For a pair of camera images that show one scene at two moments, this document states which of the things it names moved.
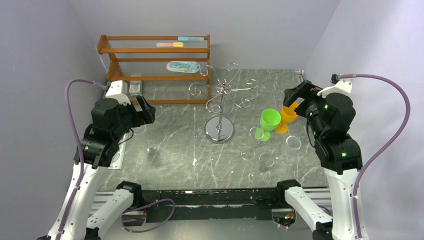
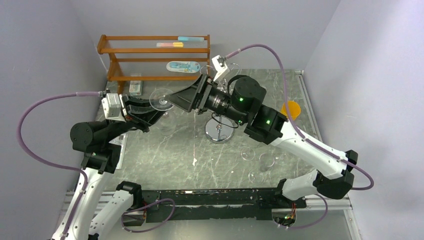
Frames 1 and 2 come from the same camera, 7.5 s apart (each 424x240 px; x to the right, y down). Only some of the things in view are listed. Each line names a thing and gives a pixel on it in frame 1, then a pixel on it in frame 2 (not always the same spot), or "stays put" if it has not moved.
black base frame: x=200 y=205 stays put
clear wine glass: x=148 y=147 -> x=167 y=121
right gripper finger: x=290 y=95 -> x=187 y=98
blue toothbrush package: x=184 y=67 stays put
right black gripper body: x=301 y=98 -> x=201 y=94
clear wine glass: x=248 y=154 stays put
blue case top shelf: x=185 y=38 stays put
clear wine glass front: x=256 y=176 stays put
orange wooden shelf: x=174 y=69 stays put
